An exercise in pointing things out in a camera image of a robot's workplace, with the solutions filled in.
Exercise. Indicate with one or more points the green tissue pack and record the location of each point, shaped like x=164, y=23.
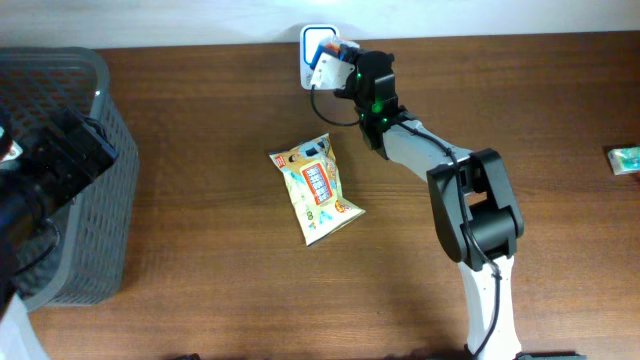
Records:
x=624, y=160

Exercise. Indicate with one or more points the orange tissue pack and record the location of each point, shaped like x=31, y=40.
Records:
x=335, y=47

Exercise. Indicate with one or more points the yellow snack bag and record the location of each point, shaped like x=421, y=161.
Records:
x=313, y=182

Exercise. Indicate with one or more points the grey plastic mesh basket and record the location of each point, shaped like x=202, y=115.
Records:
x=80, y=260

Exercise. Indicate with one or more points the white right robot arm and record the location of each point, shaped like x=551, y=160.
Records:
x=476, y=216

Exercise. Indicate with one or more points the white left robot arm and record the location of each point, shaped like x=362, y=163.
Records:
x=40, y=174

